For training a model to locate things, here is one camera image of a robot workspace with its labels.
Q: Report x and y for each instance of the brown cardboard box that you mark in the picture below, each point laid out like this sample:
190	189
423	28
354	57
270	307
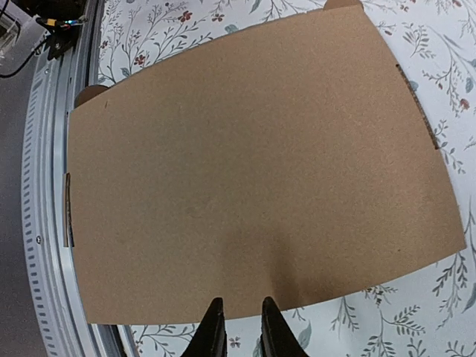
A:
288	160

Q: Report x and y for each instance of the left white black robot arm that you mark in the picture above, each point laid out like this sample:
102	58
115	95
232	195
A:
62	20

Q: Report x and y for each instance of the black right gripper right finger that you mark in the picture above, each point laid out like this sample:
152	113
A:
276	337

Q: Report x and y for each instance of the white floral table cloth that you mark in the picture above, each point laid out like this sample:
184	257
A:
430	312

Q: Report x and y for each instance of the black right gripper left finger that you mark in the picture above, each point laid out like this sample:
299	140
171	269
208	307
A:
210	339

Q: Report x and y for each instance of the small wooden stick on rail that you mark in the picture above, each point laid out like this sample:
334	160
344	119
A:
67	210

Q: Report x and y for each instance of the aluminium front rail frame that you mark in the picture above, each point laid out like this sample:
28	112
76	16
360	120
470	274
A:
48	251

